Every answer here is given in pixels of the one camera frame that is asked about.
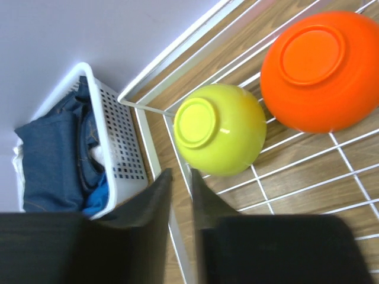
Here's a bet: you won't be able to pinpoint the white cloth in basket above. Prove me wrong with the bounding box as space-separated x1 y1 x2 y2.
89 145 105 166

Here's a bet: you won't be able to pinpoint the dark blue jeans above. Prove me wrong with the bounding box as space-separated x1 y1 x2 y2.
15 76 104 212

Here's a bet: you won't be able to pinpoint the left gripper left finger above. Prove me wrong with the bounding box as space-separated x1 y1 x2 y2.
1 169 172 283

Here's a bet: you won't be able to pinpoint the white wire dish rack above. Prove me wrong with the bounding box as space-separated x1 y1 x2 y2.
120 1 378 283

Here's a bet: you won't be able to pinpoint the white plastic laundry basket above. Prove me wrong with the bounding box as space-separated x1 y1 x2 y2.
13 62 148 219

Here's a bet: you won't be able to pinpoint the blue cloth in basket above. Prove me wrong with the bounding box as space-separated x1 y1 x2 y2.
82 173 109 217

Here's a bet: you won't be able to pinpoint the orange bowl rear right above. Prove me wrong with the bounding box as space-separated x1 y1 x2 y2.
260 11 378 133

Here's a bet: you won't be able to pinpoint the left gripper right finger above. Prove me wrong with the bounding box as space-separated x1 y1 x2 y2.
191 169 374 283

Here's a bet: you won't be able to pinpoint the lime green bowl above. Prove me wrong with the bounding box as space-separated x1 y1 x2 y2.
173 84 267 176

